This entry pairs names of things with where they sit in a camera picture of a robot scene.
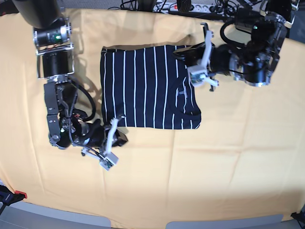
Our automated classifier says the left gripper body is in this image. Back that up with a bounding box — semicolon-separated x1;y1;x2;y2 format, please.
208;44;245;78

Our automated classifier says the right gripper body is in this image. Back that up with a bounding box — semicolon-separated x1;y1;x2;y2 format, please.
81;119;111;149

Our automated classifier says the white power strip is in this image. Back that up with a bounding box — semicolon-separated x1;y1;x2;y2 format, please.
153;1;215;13

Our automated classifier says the yellow table cloth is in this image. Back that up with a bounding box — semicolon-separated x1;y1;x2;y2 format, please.
0;14;305;229

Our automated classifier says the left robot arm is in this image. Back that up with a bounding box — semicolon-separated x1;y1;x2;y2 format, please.
173;0;300;91

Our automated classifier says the black clamp right corner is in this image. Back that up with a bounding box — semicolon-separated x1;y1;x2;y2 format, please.
291;211;305;229

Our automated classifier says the navy white striped T-shirt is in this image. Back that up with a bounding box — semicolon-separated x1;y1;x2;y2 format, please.
100;45;201;130

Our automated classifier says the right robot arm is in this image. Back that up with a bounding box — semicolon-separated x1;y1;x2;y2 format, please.
13;0;128;152

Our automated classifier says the red black clamp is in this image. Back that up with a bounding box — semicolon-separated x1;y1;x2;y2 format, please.
0;185;27;206

